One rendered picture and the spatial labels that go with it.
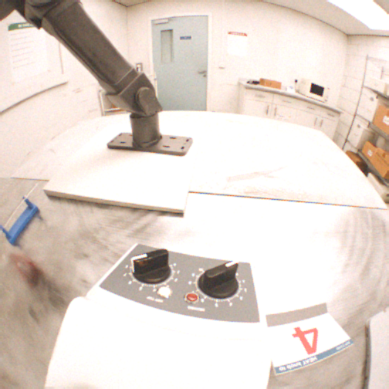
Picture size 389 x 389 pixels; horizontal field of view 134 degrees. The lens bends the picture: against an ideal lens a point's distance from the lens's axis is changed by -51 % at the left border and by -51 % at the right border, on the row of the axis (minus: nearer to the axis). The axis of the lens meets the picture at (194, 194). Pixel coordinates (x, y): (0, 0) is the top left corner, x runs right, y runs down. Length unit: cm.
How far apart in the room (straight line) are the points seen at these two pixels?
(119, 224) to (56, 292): 14
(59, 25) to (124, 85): 16
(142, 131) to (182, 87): 266
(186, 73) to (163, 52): 56
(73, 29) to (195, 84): 274
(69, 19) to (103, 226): 31
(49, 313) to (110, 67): 35
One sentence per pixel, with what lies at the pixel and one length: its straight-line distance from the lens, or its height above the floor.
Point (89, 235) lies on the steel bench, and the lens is 26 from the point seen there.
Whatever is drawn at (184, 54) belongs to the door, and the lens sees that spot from 297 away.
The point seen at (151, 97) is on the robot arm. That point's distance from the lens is 31.
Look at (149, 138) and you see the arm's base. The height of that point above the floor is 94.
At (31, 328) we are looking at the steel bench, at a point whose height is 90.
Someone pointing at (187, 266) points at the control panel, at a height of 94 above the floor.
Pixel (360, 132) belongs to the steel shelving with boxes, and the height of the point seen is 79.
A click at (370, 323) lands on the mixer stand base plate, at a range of 29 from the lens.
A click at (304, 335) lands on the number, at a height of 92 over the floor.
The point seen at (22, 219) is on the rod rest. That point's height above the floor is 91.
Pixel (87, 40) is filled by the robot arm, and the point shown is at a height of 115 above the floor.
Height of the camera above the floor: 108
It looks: 44 degrees down
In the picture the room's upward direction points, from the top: straight up
